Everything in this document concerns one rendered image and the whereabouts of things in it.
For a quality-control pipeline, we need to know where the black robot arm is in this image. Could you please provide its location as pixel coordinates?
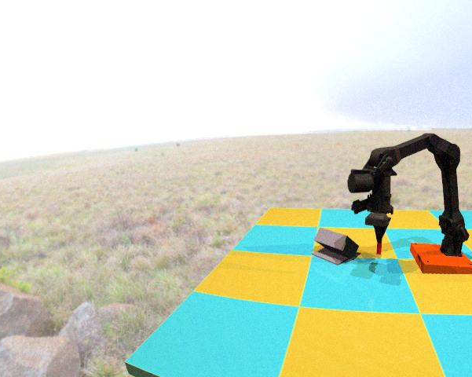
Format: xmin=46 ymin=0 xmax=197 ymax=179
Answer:
xmin=348 ymin=133 xmax=470 ymax=257

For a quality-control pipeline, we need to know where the grey sloped panel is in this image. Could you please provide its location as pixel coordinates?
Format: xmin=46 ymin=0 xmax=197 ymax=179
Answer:
xmin=312 ymin=228 xmax=359 ymax=265

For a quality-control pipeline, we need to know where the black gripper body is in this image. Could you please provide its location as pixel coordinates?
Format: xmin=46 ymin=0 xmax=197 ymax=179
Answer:
xmin=365 ymin=192 xmax=393 ymax=227

